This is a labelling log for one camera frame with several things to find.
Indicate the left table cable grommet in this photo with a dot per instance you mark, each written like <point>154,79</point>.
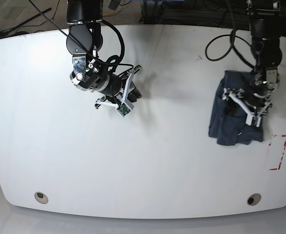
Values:
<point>41,198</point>

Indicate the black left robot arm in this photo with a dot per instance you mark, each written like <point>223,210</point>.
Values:
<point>265,29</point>

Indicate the red tape rectangle marking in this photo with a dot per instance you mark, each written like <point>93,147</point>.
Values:
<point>276,151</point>

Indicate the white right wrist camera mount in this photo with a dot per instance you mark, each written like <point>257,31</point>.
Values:
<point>123,97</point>

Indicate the dark blue T-shirt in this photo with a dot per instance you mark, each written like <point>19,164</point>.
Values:
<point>230,130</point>

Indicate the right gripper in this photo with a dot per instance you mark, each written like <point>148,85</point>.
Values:
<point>89,75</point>

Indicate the table cable grommet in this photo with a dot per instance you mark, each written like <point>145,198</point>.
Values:
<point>254,199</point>
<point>41,198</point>

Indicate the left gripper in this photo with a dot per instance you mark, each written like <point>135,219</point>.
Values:
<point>264,82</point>

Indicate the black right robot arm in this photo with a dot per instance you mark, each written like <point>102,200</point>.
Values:
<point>84,41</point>

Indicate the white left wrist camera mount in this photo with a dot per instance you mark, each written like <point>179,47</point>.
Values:
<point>255,106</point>

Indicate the right table cable grommet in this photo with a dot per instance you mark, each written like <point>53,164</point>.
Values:
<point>254,199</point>

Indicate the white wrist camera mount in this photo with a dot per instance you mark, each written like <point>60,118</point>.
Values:
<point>123,97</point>
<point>255,106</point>

